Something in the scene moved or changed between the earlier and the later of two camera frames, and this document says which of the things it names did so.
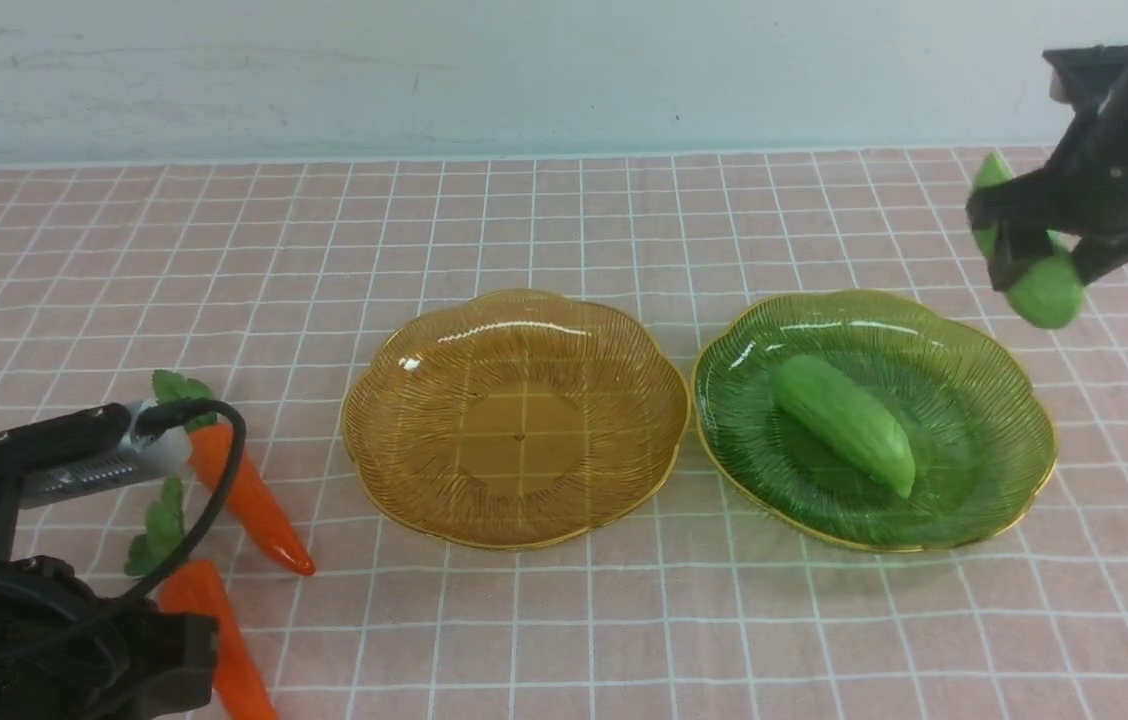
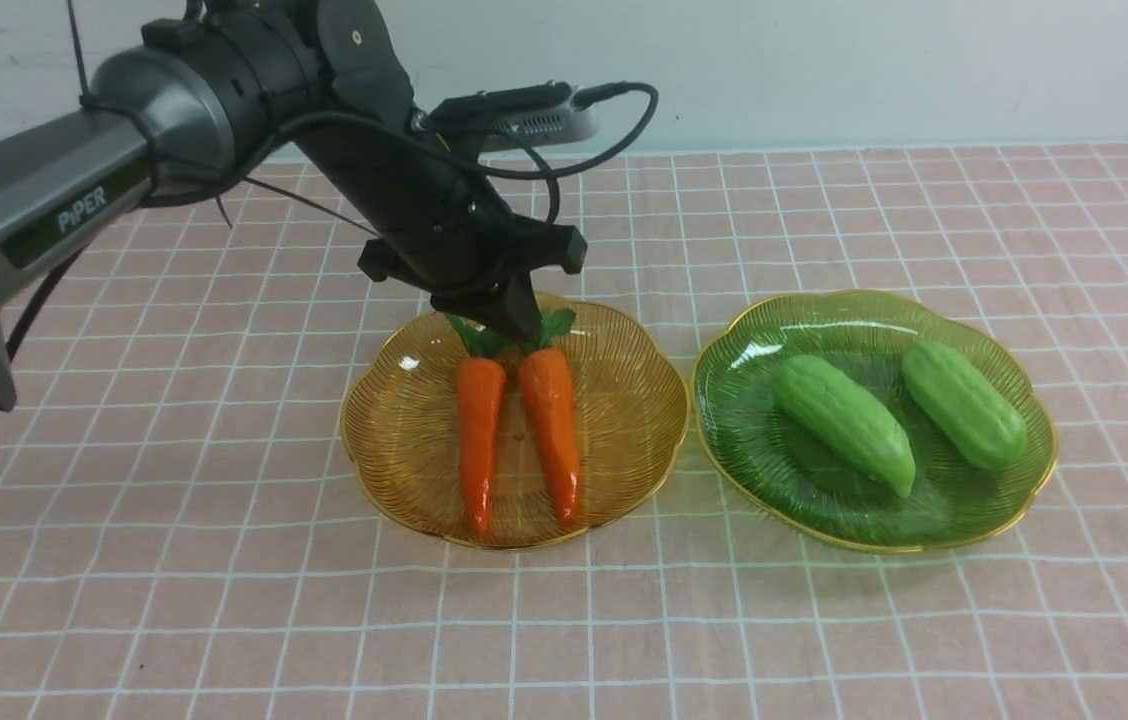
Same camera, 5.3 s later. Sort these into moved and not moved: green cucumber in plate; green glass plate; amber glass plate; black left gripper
Moved: black left gripper
Not moved: green glass plate; amber glass plate; green cucumber in plate
